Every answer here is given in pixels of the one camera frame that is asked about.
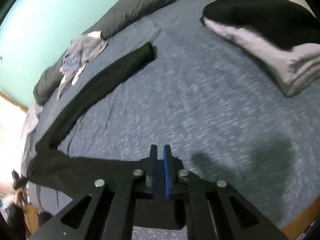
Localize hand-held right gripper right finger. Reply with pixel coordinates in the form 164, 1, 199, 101
163, 144, 288, 240

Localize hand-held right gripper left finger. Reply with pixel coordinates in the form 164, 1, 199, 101
31, 144, 158, 240

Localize black pants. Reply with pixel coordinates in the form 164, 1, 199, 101
27, 42, 187, 230

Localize pink curtain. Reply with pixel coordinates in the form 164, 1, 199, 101
0, 95, 28, 195

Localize light grey bed sheet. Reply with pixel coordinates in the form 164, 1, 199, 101
21, 102, 44, 140

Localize grey knit garment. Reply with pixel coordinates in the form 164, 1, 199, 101
56, 70, 75, 100

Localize white sock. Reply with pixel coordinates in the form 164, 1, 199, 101
72, 65, 87, 85

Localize blue-grey wrinkled garment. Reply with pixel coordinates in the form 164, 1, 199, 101
61, 51, 83, 72

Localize grey shirt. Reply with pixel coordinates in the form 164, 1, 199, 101
67, 34, 108, 64

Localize dark grey rolled duvet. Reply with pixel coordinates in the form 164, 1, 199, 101
34, 0, 190, 105

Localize folded black garment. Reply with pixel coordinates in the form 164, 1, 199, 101
202, 0, 320, 52

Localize wooden window frame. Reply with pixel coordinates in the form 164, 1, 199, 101
0, 91, 28, 112

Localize wooden bed frame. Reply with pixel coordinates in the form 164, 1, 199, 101
280, 200, 320, 234

